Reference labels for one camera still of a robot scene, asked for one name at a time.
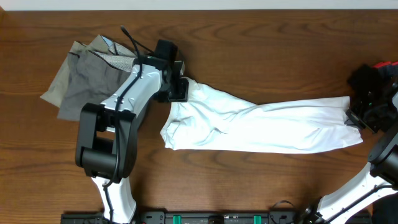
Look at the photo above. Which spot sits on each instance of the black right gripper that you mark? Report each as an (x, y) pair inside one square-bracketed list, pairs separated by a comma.
[(354, 112)]

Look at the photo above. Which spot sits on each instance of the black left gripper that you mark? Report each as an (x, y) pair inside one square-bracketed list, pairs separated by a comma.
[(179, 86)]

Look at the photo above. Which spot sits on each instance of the white t-shirt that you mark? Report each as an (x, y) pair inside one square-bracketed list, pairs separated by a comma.
[(215, 120)]

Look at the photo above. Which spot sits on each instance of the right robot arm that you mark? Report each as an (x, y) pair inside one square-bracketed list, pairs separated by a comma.
[(376, 180)]

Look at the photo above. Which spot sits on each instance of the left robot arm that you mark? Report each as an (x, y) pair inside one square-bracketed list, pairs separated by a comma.
[(107, 137)]

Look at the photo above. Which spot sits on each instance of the black garment with red trim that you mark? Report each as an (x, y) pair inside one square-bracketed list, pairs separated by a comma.
[(372, 80)]

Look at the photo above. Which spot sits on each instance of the grey folded shorts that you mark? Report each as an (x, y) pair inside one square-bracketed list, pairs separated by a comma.
[(95, 73)]

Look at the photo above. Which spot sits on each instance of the beige folded garment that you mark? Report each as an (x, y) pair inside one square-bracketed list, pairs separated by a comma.
[(58, 87)]

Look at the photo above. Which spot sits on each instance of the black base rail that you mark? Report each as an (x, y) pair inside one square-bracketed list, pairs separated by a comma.
[(187, 218)]

